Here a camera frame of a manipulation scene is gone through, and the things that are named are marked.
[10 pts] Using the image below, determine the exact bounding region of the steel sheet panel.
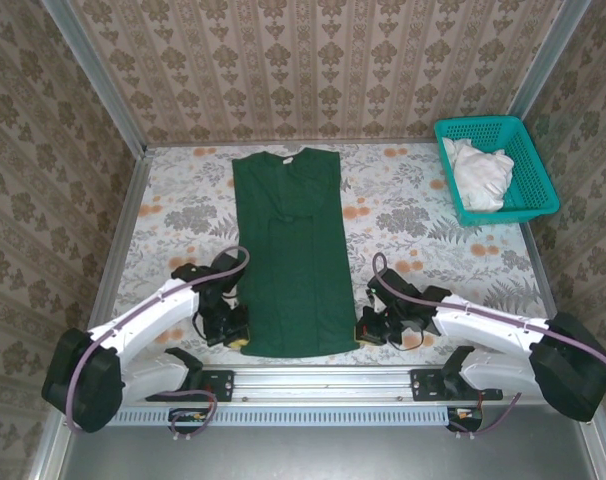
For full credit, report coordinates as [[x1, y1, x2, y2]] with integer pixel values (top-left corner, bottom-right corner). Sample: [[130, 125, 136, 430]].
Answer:
[[62, 424, 602, 480]]

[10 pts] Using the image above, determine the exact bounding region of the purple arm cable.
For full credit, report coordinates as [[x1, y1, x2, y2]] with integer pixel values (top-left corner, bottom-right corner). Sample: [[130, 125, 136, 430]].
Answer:
[[65, 244, 252, 444], [371, 251, 606, 441]]

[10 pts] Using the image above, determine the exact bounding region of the slotted white cable duct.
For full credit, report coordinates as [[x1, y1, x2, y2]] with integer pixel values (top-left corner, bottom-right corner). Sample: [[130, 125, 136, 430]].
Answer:
[[105, 405, 452, 427]]

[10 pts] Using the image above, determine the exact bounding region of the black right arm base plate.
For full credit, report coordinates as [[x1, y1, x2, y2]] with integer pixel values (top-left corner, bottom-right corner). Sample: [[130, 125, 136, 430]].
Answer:
[[410, 368, 504, 403]]

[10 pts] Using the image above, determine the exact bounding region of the teal plastic basket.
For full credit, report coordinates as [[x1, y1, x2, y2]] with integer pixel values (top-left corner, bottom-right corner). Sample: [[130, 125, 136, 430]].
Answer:
[[433, 116, 562, 226]]

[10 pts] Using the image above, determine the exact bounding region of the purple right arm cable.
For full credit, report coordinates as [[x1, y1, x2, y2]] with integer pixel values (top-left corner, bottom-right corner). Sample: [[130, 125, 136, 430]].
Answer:
[[371, 251, 606, 441]]

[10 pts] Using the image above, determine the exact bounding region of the aluminium side rail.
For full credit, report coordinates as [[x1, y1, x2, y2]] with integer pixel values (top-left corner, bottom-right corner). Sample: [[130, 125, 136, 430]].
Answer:
[[520, 219, 567, 324], [76, 147, 157, 367]]

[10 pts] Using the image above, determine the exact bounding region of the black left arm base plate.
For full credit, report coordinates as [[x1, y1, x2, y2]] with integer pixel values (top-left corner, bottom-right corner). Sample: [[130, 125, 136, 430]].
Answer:
[[145, 369, 235, 403]]

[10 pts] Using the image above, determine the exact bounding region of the aluminium frame post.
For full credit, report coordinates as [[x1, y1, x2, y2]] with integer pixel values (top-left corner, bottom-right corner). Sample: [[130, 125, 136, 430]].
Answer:
[[505, 0, 594, 121], [40, 0, 149, 159]]

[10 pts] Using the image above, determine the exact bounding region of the white t-shirt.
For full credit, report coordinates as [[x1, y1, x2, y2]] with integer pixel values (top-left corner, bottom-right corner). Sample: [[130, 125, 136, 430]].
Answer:
[[441, 137, 515, 214]]

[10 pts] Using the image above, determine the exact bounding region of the floral print tablecloth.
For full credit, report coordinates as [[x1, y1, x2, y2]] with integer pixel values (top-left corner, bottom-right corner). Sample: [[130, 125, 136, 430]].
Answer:
[[98, 142, 564, 366]]

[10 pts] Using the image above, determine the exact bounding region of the green t-shirt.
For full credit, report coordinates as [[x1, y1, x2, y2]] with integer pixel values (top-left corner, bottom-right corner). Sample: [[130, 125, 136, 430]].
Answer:
[[231, 147, 357, 359]]

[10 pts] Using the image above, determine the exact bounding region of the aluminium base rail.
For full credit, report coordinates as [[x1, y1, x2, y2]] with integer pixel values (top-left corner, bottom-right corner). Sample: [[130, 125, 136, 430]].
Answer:
[[55, 364, 597, 404]]

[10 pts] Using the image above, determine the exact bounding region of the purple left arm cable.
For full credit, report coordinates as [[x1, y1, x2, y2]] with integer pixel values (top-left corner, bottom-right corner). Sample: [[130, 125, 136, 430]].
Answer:
[[65, 244, 252, 444]]

